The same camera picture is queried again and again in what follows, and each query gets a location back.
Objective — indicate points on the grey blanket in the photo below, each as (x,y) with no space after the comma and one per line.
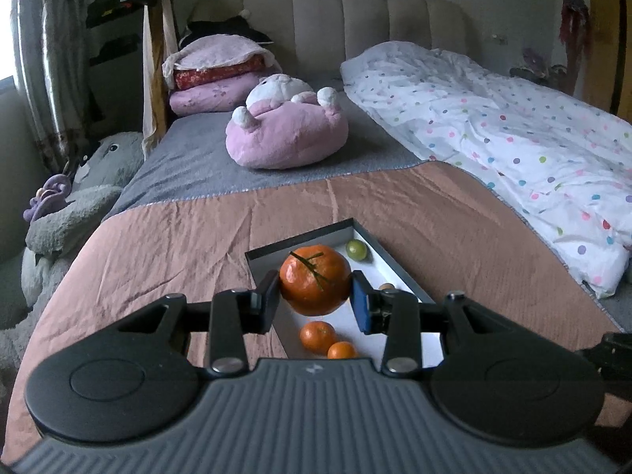
(187,163)

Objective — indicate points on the pink pillow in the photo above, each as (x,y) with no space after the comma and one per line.
(207,96)

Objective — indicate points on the dark bedside clutter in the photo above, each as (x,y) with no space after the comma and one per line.
(538,69)

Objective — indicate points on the black cloth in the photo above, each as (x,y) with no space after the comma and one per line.
(222,27)

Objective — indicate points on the window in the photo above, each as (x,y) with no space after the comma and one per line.
(6,34)

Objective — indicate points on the wooden door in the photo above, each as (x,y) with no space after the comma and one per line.
(607,34)

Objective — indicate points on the pink plush toy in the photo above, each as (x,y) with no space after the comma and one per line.
(291,133)

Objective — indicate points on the wooden post with white cloth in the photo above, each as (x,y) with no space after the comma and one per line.
(155,69)

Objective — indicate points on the pink bedspread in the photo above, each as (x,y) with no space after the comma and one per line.
(197,237)

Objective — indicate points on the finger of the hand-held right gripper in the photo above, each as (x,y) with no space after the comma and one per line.
(617,360)

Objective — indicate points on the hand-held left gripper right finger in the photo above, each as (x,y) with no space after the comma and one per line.
(359,303)

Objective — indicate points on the grey plush toy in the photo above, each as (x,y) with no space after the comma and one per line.
(64,207)

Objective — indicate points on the green apple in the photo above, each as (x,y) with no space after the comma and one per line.
(356,250)

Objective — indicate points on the wall socket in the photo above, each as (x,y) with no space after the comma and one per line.
(500,38)

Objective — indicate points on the patterned curtain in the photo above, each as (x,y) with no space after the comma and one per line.
(54,59)

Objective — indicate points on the white polka dot duvet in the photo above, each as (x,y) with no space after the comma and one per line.
(493,123)

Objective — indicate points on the large orange with stem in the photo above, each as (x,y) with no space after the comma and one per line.
(313,281)

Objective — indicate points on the beige padded headboard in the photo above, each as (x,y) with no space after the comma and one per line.
(355,19)

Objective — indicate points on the light pink fluffy towel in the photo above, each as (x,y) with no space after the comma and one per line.
(217,52)

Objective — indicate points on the black box with white inside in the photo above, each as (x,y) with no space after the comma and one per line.
(382,269)

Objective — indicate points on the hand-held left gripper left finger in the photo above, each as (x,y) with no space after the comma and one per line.
(269,301)

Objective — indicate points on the red patterned pillow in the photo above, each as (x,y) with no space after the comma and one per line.
(217,75)

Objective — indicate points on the purple toy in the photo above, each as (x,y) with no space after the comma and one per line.
(47,197)

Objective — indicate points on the red hanging ornament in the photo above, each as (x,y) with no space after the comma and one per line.
(573,19)

